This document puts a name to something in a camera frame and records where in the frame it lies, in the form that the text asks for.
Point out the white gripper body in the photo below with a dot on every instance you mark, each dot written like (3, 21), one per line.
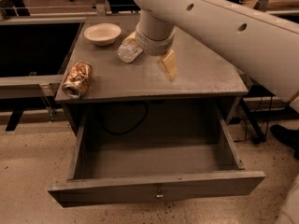
(154, 46)

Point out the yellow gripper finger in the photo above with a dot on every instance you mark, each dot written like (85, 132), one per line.
(129, 38)
(168, 65)

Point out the clear plastic water bottle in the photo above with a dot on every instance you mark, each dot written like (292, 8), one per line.
(128, 51)

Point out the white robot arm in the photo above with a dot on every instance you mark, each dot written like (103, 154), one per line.
(265, 47)

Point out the open grey top drawer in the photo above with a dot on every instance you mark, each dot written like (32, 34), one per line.
(185, 150)

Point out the white paper bowl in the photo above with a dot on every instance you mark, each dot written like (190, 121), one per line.
(103, 34)

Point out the grey wooden cabinet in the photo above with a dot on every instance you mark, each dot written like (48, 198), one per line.
(201, 72)

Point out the crushed golden can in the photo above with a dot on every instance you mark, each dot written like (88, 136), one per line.
(77, 80)

